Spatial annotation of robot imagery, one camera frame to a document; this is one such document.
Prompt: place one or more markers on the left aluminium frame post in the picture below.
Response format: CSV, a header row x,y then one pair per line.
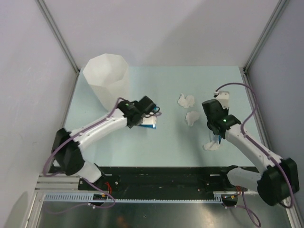
x,y
57,34

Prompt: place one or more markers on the blue dustpan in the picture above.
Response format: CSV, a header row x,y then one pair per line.
x,y
154,112

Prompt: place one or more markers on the paper scrap far right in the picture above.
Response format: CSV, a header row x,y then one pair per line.
x,y
186,101

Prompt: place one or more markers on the paper scrap near right arm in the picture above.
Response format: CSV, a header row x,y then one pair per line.
x,y
211,146

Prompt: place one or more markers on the white faceted bin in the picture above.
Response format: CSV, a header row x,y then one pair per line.
x,y
108,76

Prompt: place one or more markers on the white slotted cable duct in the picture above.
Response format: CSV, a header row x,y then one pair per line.
x,y
99,198

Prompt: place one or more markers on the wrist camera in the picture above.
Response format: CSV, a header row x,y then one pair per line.
x,y
223,98
149,121

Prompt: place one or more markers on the paper scrap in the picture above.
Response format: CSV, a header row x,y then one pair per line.
x,y
186,101
192,117

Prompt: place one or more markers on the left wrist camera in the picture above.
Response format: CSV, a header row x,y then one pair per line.
x,y
149,121

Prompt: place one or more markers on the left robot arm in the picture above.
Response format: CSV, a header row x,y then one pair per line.
x,y
68,145

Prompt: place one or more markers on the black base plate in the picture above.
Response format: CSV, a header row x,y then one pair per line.
x,y
164,183

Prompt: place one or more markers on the paper scrap centre right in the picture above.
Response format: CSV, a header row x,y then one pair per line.
x,y
192,117

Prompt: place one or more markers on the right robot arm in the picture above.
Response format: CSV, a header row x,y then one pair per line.
x,y
276,178

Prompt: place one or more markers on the aluminium frame post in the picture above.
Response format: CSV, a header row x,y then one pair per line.
x,y
57,34
272,22

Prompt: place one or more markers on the right aluminium side rail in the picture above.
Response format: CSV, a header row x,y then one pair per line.
x,y
257,117

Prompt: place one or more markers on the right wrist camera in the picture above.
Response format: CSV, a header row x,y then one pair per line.
x,y
223,98

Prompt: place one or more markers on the right aluminium frame post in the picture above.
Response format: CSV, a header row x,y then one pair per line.
x,y
272,22

